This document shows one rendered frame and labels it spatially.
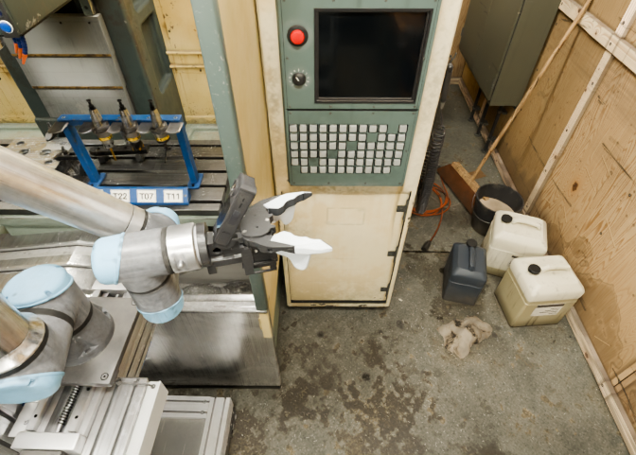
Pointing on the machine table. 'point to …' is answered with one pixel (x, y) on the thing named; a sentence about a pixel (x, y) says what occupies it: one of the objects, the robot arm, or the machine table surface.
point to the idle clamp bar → (118, 152)
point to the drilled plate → (43, 150)
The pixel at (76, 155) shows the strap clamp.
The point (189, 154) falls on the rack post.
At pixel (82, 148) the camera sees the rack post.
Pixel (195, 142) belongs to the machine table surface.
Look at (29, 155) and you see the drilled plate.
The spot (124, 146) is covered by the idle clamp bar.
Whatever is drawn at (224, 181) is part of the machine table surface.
